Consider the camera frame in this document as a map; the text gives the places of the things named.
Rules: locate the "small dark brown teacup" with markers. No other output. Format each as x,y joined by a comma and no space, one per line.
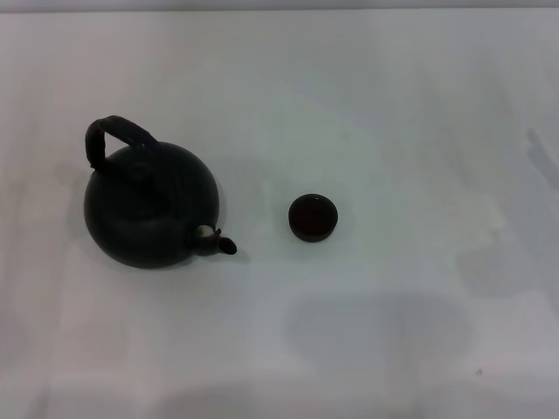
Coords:
312,217

